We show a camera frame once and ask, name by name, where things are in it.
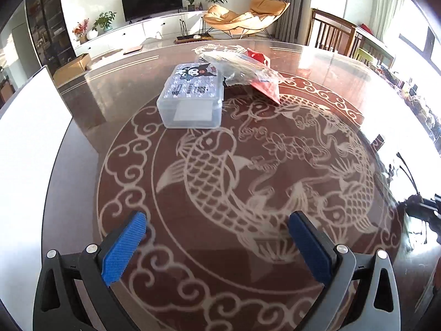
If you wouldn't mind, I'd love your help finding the wooden dining chair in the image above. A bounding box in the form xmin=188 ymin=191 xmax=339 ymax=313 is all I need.
xmin=306 ymin=8 xmax=359 ymax=58
xmin=351 ymin=27 xmax=395 ymax=70

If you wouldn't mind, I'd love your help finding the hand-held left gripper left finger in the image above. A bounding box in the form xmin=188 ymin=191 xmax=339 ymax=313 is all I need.
xmin=33 ymin=211 xmax=148 ymax=331

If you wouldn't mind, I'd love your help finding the red flower plant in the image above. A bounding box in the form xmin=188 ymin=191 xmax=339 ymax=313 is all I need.
xmin=72 ymin=18 xmax=90 ymax=44

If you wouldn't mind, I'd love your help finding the cardboard box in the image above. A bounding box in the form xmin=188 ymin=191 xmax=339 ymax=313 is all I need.
xmin=53 ymin=53 xmax=92 ymax=85

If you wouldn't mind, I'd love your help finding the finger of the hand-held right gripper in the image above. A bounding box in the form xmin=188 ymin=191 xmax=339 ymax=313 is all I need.
xmin=403 ymin=194 xmax=441 ymax=222

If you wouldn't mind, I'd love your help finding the dark glass display cabinet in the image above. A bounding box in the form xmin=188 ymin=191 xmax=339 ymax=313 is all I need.
xmin=25 ymin=0 xmax=77 ymax=74

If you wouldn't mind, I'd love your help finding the red packet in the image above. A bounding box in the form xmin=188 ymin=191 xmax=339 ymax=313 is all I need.
xmin=246 ymin=50 xmax=282 ymax=106

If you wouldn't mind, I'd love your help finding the clear plastic bag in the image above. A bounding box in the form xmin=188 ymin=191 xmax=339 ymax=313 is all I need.
xmin=199 ymin=50 xmax=284 ymax=89

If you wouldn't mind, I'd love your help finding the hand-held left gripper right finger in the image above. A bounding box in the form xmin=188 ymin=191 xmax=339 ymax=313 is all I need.
xmin=288 ymin=210 xmax=402 ymax=331

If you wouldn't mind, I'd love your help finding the clear plastic cartoon box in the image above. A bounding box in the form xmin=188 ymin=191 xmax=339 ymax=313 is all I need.
xmin=156 ymin=62 xmax=225 ymax=130

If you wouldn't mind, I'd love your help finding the orange lounge chair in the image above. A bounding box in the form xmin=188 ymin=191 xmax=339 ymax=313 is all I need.
xmin=202 ymin=0 xmax=291 ymax=39

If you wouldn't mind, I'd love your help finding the black television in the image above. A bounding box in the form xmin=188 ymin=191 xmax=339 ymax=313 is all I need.
xmin=120 ymin=0 xmax=183 ymax=23

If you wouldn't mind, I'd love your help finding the white television cabinet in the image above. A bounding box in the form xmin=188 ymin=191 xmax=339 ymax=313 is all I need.
xmin=74 ymin=8 xmax=208 ymax=60

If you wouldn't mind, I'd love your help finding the grey curtain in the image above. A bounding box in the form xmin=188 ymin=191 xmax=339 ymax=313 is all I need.
xmin=277 ymin=0 xmax=313 ymax=42

